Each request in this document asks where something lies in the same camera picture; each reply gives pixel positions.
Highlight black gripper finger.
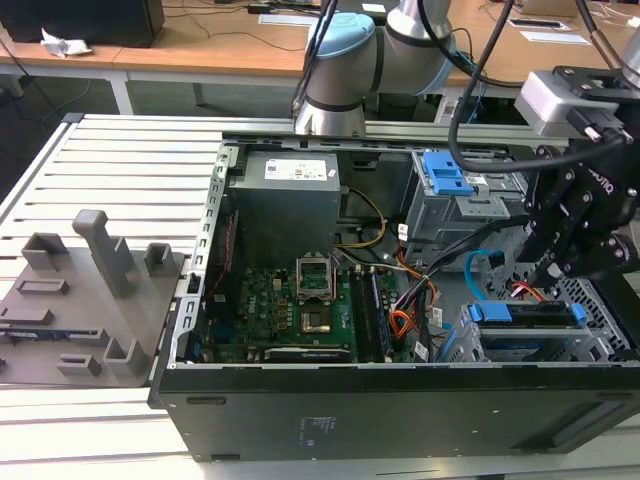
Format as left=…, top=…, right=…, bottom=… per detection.
left=532, top=219, right=640, bottom=301
left=514, top=144, right=586, bottom=266

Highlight black sleeved disk wire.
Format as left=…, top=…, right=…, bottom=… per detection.
left=412, top=215, right=551, bottom=304

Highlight hard disk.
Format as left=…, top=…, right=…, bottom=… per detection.
left=467, top=301, right=588, bottom=362

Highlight grey metal disk bay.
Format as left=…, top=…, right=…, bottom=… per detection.
left=433, top=277, right=634, bottom=365

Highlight black RAM slot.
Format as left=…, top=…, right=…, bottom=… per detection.
left=349, top=269, right=374, bottom=362

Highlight grey metal drive cage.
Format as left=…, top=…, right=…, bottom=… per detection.
left=403, top=149, right=532, bottom=272

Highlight blue plastic cage latch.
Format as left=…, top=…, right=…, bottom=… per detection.
left=421, top=151, right=474, bottom=197

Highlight white paper sheet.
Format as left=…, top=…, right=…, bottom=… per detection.
left=258, top=13, right=310, bottom=27
left=518, top=28, right=592, bottom=47

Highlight RAM stick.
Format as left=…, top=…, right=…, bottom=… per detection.
left=370, top=272, right=393, bottom=354

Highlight metal socket cover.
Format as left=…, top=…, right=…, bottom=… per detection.
left=295, top=253, right=336, bottom=304

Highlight CPU socket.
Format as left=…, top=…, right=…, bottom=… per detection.
left=298, top=307, right=335, bottom=336

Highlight grey power supply unit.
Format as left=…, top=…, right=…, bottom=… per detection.
left=227, top=151, right=343, bottom=262

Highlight black graphics card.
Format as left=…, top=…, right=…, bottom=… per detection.
left=261, top=345, right=354, bottom=363

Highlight black open PC case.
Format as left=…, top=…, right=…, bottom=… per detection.
left=147, top=130, right=640, bottom=464

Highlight green motherboard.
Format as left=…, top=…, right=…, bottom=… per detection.
left=204, top=264, right=426, bottom=364

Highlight grey parts rack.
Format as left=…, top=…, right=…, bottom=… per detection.
left=0, top=209, right=194, bottom=389

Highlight black box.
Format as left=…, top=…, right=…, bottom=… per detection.
left=0, top=0, right=166, bottom=49

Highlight crumpled white paper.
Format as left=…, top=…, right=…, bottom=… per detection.
left=39, top=27, right=94, bottom=59

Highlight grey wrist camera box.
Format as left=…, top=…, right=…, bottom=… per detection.
left=513, top=68, right=626, bottom=144

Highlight blue disk wire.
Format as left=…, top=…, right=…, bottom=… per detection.
left=463, top=248, right=503, bottom=299

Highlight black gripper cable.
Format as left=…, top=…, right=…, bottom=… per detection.
left=418, top=0, right=544, bottom=170

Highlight blue cables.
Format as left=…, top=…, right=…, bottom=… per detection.
left=457, top=49, right=490, bottom=125

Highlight wooden desk white frame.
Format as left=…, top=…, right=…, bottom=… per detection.
left=0, top=4, right=321, bottom=116
left=439, top=0, right=621, bottom=124

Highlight black camera cable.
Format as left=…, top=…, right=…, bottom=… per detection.
left=573, top=0, right=624, bottom=71

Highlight yellow wire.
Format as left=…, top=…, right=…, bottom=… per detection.
left=335, top=186, right=388, bottom=250

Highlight orange wire bundle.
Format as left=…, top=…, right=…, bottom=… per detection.
left=389, top=308, right=422, bottom=347

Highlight black arm base cables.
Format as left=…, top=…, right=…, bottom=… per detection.
left=288, top=0, right=341, bottom=119

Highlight thin red wire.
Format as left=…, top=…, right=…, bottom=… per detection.
left=206, top=208, right=240, bottom=302

